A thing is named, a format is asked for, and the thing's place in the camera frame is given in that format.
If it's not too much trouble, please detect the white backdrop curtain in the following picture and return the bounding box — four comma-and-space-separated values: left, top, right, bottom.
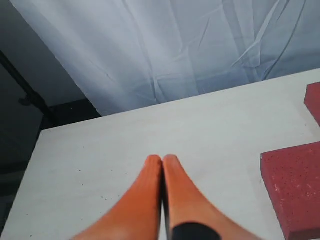
12, 0, 320, 116

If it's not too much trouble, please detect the black stand pole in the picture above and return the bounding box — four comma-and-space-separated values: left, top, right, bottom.
0, 51, 59, 127

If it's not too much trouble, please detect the top row left brick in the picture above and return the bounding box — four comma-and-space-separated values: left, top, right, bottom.
304, 82, 320, 125

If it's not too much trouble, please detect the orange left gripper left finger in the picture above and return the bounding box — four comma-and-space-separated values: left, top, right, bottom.
73, 155, 162, 240

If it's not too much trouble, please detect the red brick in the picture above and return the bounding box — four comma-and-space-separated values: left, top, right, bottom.
260, 142, 320, 240

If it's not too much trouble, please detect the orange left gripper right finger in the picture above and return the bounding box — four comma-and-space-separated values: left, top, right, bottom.
162, 154, 258, 240

